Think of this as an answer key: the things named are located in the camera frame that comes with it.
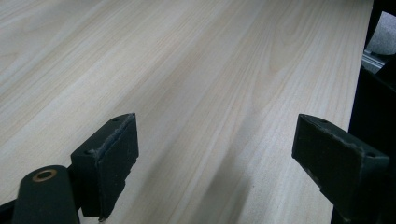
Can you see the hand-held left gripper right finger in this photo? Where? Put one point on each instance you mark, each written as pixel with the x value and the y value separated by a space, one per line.
pixel 339 161

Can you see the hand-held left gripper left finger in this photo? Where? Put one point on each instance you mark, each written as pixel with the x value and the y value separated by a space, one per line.
pixel 109 161

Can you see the aluminium rail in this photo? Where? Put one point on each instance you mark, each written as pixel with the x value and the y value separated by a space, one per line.
pixel 372 60

